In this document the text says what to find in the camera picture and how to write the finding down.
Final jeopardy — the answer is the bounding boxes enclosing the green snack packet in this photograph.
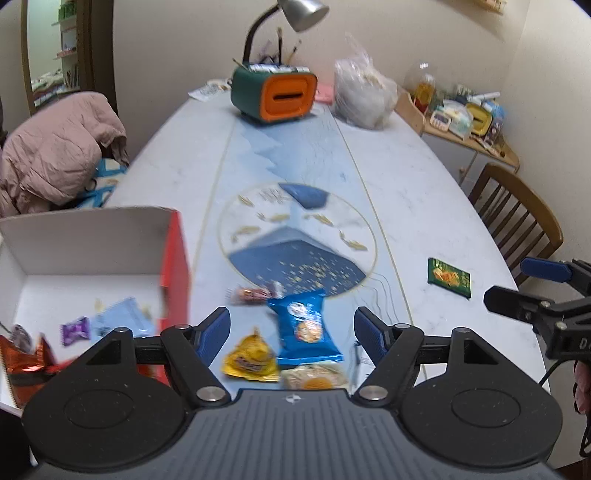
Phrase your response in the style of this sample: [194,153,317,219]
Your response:
[427,257,472,299]

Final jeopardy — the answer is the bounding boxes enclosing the blue cookie snack packet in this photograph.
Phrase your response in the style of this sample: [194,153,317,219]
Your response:
[266,289,344,369]

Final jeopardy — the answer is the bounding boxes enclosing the purple candy wrapper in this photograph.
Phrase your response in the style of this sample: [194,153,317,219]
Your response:
[60,316,91,347]

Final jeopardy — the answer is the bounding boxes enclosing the person's right hand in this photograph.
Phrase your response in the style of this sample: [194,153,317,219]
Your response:
[573,362,591,415]

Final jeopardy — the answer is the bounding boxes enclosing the wooden chair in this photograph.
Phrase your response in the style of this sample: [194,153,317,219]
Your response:
[469,163,564,286]

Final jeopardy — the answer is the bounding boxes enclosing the yellow candy packet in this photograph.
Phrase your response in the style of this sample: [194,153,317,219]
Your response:
[221,327,280,383]

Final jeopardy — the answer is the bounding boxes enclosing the light blue snack packet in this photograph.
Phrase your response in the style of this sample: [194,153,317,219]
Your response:
[90,297,156,341]

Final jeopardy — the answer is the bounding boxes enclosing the red white small candy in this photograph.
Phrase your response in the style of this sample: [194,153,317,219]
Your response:
[228,281,284,305]

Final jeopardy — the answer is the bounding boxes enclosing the pale round snack packet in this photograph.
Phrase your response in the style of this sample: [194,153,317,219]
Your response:
[280,361,349,390]

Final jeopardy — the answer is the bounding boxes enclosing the red white cardboard box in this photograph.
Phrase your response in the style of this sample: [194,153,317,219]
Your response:
[1,207,190,363]

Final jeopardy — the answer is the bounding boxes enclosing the orange foil snack packet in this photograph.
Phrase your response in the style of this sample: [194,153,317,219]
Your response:
[1,335,61,408]

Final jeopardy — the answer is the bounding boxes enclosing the white small clock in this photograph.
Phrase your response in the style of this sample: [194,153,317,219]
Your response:
[430,111,452,132]

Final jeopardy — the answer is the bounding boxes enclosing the blue white bag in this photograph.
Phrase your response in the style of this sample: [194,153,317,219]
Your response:
[72,158,127,209]

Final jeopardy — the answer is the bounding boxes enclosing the wooden side shelf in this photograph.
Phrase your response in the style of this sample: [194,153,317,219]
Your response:
[394,87,520,193]

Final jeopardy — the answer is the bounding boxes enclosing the pink puffer jacket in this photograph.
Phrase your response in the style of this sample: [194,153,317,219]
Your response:
[1,91,129,217]

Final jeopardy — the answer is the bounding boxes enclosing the clear plastic bag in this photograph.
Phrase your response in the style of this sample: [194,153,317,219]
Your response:
[334,33,399,130]

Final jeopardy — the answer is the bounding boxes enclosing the papers on table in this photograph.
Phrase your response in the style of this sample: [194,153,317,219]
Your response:
[188,79,231,102]

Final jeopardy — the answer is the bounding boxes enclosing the pink notebook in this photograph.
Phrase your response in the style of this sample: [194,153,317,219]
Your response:
[315,83,335,105]

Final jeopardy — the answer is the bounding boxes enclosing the green orange desk organizer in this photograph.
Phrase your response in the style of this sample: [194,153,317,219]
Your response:
[230,64,318,124]

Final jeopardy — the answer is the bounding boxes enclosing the silver desk lamp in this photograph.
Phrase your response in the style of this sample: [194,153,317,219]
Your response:
[241,0,331,66]

